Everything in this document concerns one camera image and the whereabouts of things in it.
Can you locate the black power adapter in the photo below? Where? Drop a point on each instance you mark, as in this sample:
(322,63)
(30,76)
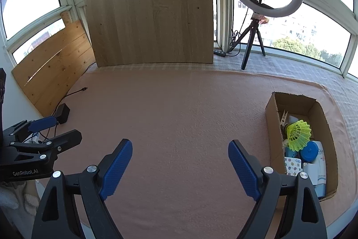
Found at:
(63,114)

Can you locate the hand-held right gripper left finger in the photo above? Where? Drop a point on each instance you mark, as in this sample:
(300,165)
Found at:
(117,169)

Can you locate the black inline remote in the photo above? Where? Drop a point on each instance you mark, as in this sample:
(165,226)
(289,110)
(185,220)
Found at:
(219,53)

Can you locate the pink fleece blanket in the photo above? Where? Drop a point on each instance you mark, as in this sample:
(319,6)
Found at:
(181,115)

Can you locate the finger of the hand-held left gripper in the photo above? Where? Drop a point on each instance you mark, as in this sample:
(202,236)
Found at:
(43,122)
(64,139)

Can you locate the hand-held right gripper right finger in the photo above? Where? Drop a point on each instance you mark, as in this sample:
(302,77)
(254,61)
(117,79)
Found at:
(243,169)

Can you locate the yellow plastic shuttlecock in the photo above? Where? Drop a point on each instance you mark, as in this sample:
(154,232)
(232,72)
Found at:
(299,135)

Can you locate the blue round tape measure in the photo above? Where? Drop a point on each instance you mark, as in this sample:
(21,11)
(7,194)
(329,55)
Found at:
(308,152)

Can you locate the white fuzzy slipper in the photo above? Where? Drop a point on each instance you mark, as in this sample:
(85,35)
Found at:
(8,197)
(30,199)

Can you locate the pine plank panel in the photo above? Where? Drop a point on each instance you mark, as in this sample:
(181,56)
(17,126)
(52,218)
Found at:
(50,65)

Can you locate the cardboard box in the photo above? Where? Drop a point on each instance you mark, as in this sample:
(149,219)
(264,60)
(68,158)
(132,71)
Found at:
(272,129)

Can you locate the white tube with blue cap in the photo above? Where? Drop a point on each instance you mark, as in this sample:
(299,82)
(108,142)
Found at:
(320,169)

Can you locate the wooden clothespin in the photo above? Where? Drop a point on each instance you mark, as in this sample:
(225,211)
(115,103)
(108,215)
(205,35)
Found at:
(284,118)

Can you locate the star patterned pouch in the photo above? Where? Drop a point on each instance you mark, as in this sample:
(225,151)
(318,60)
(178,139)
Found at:
(293,166)

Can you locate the white power strip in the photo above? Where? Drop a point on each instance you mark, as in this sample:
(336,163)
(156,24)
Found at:
(33,140)

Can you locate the oak wooden board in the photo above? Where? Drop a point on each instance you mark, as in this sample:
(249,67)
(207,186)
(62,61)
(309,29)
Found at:
(151,12)

